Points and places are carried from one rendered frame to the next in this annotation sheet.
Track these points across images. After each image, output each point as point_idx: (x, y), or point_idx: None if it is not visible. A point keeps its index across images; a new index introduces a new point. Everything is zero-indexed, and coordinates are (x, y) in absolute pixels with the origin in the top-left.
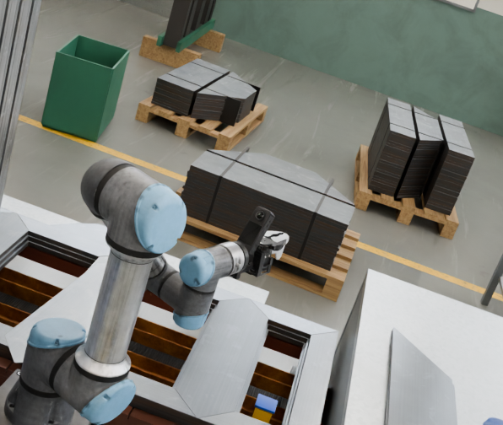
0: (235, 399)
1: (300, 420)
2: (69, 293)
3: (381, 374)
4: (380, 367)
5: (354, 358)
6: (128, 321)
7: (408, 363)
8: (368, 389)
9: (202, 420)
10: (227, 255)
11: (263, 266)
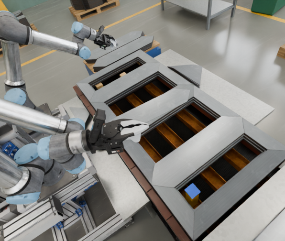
0: (180, 180)
1: (208, 208)
2: (149, 103)
3: (264, 219)
4: (268, 212)
5: (250, 196)
6: None
7: None
8: (238, 228)
9: (153, 187)
10: (63, 145)
11: (112, 149)
